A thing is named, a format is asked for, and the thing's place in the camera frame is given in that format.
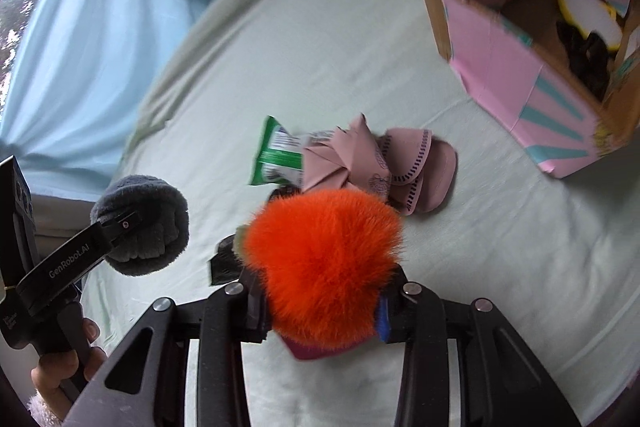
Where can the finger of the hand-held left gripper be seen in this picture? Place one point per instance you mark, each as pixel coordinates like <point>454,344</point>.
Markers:
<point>122,229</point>

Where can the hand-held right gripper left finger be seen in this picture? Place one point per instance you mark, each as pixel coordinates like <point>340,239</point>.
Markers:
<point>254,313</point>

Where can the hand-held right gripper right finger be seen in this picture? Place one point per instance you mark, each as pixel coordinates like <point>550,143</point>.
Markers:
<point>384,326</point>

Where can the grey fuzzy sock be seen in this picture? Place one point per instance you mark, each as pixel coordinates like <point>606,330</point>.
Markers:
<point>145,207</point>

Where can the orange fluffy plush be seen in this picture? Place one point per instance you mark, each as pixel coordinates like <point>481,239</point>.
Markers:
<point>325,267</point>

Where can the pink printed cardboard box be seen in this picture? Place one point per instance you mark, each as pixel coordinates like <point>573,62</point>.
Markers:
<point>500,57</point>

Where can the person's left forearm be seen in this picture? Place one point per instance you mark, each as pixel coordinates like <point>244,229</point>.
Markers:
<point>45,413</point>

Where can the person's left hand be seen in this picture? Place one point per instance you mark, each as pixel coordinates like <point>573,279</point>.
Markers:
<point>50,372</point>

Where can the black plastic packet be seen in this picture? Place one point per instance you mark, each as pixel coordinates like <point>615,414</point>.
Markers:
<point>227,264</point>

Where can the green and white packet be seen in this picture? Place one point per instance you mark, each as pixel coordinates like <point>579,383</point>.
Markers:
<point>277,157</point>

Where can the pink folded printed face mask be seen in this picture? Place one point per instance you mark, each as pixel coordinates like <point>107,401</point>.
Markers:
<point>345,157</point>

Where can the light blue curtain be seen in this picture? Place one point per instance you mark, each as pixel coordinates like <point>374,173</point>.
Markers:
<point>110,32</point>

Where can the window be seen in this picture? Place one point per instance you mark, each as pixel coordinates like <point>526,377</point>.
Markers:
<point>25,7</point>

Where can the light green bed sheet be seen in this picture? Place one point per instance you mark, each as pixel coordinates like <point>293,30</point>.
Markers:
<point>325,57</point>

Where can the black plush item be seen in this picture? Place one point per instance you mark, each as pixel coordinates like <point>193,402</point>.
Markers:
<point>587,59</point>

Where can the yellow and white round sponge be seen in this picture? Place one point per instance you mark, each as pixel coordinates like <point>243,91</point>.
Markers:
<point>587,9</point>

